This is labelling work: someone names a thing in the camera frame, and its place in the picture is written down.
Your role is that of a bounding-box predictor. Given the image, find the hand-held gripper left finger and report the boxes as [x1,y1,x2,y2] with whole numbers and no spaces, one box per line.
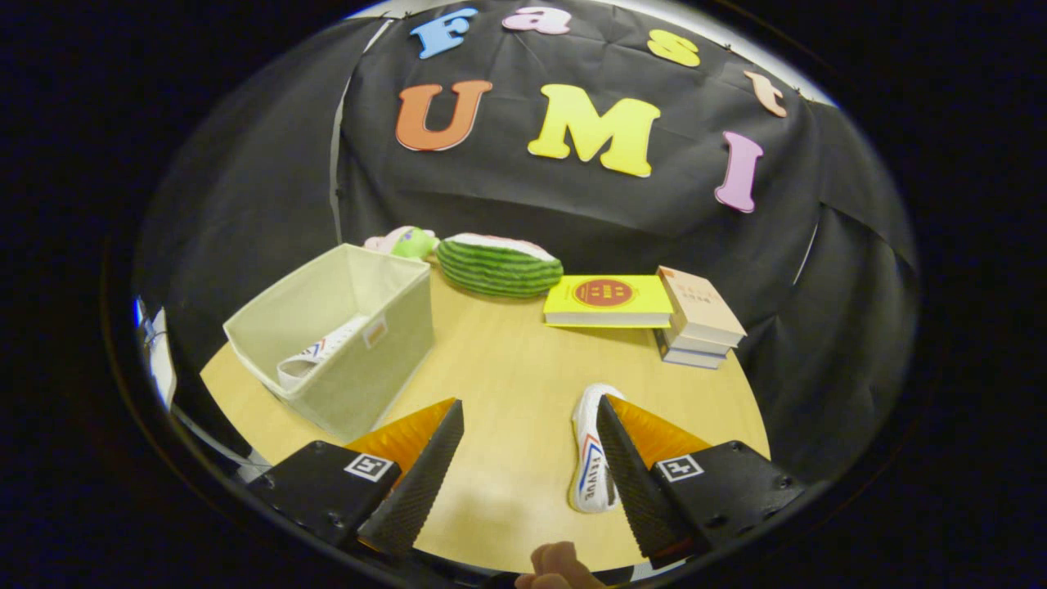
[245,398,465,560]

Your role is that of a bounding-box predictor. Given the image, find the yellow book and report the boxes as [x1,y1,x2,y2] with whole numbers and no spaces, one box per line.
[542,274,675,330]

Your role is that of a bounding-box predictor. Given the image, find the pink and green plush toy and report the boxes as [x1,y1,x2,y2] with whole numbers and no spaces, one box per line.
[364,226,440,261]

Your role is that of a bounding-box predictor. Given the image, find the watermelon slice plush toy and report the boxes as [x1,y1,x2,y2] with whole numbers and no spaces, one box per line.
[435,233,565,299]

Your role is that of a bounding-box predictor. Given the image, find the beige fabric storage box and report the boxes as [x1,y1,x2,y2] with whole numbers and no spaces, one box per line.
[222,243,436,443]

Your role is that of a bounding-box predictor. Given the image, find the white book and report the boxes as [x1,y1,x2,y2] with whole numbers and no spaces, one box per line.
[661,327,733,356]

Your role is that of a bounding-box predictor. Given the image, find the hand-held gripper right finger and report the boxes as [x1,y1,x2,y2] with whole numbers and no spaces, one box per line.
[595,394,807,561]

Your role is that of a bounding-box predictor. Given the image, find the grey book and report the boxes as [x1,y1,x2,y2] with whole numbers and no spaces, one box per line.
[654,331,727,371]

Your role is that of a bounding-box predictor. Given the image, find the beige book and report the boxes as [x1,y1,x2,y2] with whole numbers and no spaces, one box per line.
[656,266,747,348]

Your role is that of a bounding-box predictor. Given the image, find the white canvas shoe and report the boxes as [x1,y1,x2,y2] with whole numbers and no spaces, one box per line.
[568,383,627,515]
[276,315,371,392]

